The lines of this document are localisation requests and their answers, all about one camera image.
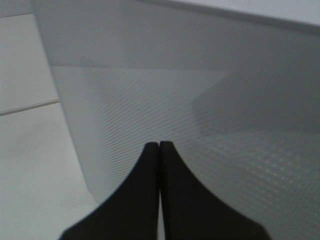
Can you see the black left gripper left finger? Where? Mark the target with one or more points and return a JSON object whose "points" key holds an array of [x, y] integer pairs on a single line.
{"points": [[131, 212]]}

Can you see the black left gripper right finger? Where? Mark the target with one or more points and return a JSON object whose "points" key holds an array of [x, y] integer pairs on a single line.
{"points": [[191, 212]]}

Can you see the white microwave door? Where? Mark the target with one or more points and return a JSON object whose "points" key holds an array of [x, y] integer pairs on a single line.
{"points": [[234, 84]]}

